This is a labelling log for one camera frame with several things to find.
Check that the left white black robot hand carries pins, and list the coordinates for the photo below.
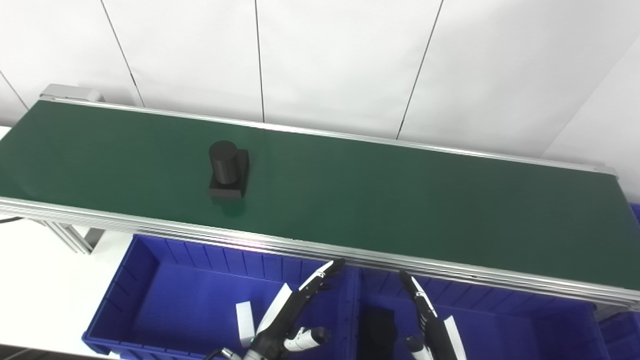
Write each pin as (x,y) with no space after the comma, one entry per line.
(280,325)

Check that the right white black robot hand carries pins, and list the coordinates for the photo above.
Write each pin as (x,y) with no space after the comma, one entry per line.
(440,340)

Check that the black cylinder part square base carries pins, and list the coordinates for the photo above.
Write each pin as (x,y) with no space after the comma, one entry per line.
(377,330)
(225,165)

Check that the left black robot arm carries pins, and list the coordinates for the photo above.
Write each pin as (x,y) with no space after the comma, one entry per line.
(252,357)

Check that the white block part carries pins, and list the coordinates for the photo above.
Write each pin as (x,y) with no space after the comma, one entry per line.
(245,320)

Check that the blue plastic bin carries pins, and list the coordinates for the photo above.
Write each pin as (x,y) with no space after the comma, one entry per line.
(620,335)
(175,310)
(525,335)

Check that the green conveyor belt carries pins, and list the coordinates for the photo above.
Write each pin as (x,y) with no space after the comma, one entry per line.
(400,210)
(200,234)

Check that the aluminium conveyor leg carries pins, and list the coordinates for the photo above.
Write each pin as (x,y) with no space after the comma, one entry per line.
(95,236)
(605,311)

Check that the grey conveyor motor housing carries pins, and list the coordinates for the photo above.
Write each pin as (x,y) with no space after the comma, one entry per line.
(70,92)

